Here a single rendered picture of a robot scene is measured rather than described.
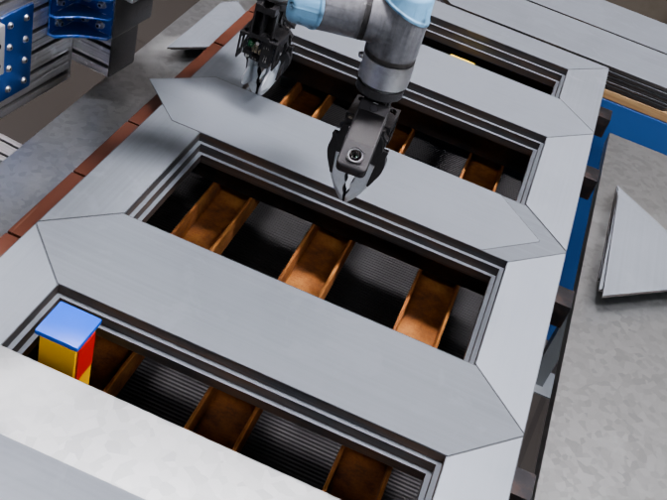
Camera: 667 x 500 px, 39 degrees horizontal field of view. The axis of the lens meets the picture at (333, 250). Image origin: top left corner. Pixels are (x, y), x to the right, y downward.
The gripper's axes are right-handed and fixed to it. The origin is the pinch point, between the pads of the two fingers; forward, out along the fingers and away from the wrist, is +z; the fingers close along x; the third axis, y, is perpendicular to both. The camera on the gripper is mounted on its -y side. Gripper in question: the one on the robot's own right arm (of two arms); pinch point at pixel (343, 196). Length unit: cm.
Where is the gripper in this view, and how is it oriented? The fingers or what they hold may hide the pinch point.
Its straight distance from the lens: 148.0
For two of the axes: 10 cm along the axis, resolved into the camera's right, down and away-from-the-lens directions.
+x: -9.2, -3.7, 0.9
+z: -2.3, 7.4, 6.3
